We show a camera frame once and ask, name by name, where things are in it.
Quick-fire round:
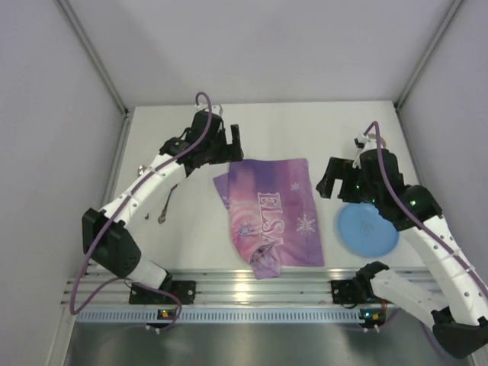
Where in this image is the iridescent rainbow fork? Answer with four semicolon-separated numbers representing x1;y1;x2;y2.
158;185;178;224

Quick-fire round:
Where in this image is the aluminium mounting rail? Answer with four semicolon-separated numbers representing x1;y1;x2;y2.
60;268;443;308

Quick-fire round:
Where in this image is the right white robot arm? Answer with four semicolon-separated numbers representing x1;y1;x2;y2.
316;149;487;359

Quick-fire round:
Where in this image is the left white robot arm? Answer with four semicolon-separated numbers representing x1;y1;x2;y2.
82;110;244;290

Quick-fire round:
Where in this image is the blue plastic plate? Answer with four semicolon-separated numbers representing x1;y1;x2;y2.
336;203;400;258

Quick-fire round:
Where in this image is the purple Elsa placemat cloth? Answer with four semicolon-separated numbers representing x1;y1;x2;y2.
213;159;324;280

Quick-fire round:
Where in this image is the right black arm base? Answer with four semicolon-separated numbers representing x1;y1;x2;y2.
330;278;388;309

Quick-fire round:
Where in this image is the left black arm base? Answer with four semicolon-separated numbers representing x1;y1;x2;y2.
129;281;197;305

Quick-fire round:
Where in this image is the perforated cable duct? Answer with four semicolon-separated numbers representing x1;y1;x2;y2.
75;307;386;324

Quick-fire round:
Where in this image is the beige cup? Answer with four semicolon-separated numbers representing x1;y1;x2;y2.
379;137;387;149

